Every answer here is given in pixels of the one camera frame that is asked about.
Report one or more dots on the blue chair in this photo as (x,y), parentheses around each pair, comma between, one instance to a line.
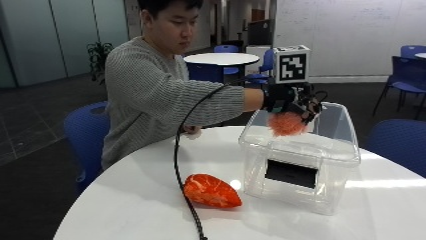
(264,68)
(227,53)
(397,145)
(407,78)
(87,140)
(412,50)

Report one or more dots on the the person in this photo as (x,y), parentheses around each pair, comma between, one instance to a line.
(147,96)

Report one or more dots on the fuzzy orange soft toy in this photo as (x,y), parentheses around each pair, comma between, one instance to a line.
(287,124)

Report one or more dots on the black label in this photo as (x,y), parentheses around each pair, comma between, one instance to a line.
(292,173)

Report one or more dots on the clear plastic storage box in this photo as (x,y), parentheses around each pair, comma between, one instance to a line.
(307,156)

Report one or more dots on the dark cabinet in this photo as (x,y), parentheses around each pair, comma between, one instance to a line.
(259,32)

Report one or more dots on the white marker cube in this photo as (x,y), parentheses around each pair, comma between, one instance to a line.
(292,64)

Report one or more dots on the white round table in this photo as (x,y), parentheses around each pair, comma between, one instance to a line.
(222,59)

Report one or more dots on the green potted plant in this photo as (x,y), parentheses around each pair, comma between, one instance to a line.
(99,58)

